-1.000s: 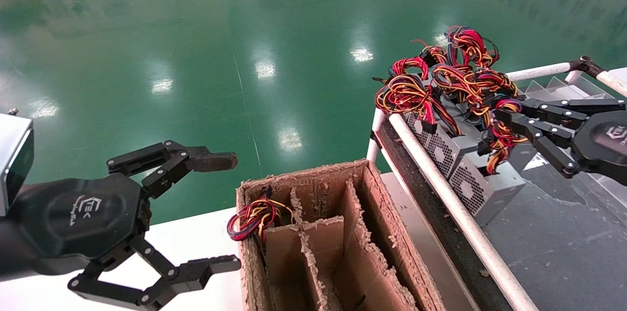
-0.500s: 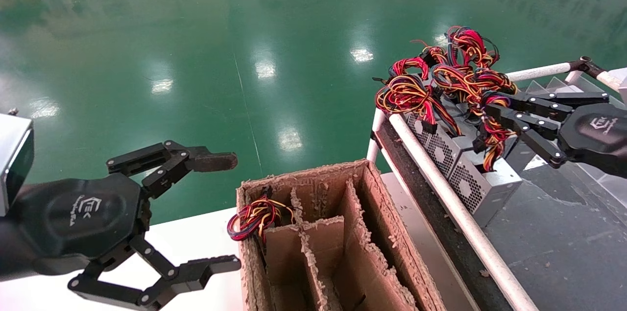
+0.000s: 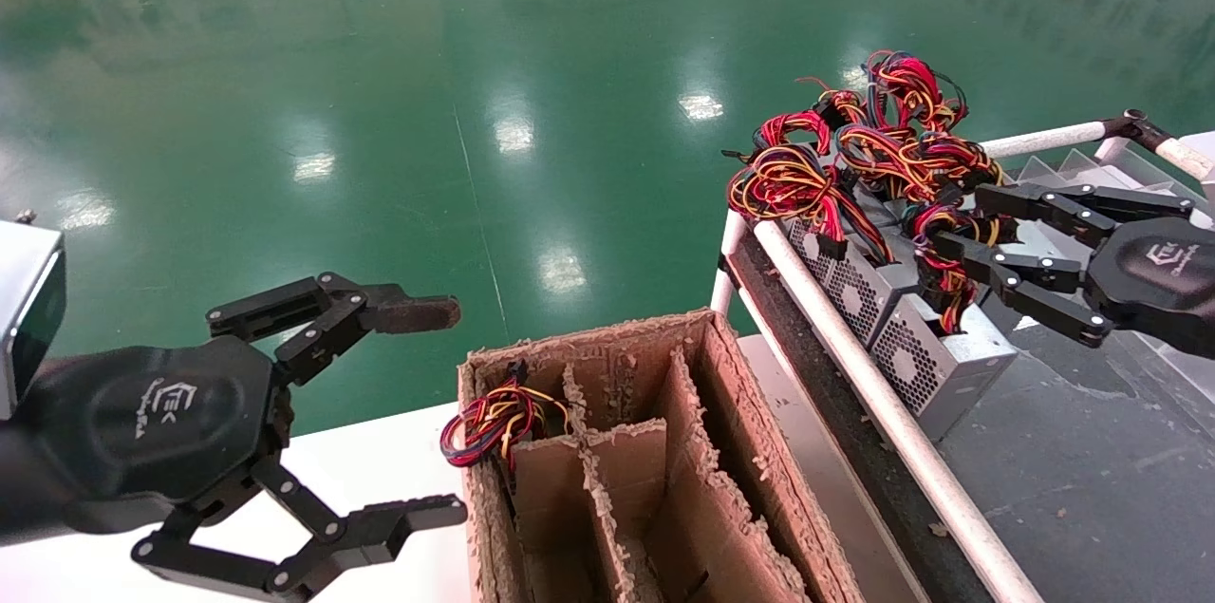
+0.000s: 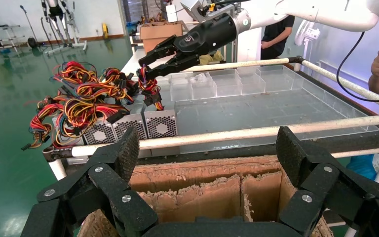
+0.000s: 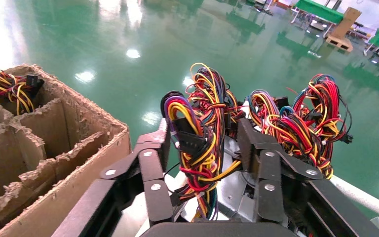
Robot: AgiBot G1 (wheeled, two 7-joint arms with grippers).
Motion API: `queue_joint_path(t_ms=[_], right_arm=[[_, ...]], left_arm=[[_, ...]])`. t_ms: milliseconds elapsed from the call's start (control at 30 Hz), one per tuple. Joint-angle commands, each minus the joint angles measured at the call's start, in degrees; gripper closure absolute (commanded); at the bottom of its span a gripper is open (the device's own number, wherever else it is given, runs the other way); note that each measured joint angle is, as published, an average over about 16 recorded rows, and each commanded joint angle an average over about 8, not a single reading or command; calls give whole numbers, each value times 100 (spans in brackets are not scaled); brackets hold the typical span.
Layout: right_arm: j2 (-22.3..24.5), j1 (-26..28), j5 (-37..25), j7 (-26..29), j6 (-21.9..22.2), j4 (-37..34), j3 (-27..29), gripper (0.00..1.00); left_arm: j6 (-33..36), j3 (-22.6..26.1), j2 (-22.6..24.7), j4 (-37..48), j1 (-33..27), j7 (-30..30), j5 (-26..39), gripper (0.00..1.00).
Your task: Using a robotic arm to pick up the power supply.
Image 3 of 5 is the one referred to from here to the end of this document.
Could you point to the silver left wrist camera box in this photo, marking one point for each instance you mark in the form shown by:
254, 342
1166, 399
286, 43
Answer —
24, 318

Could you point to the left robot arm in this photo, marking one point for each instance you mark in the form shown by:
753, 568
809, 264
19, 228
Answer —
17, 489

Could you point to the clear plastic divider tray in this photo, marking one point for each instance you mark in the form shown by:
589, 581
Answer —
1092, 174

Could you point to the black pipe joint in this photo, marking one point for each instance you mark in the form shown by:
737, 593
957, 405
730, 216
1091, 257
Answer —
1134, 123

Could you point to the medium white rack pipe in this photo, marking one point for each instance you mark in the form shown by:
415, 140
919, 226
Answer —
1191, 161
1044, 140

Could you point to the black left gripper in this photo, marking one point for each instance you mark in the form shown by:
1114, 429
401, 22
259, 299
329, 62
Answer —
161, 423

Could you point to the brown cardboard box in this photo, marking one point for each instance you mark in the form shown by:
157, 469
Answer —
750, 432

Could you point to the dark grey rack shelf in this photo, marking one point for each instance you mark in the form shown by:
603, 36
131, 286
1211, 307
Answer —
1120, 470

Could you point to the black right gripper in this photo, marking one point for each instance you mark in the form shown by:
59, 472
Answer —
1163, 280

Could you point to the short white rack pipe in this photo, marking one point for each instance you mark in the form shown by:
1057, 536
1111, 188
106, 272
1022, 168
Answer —
726, 285

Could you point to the cardboard divider insert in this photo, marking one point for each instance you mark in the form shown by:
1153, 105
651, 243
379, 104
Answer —
551, 508

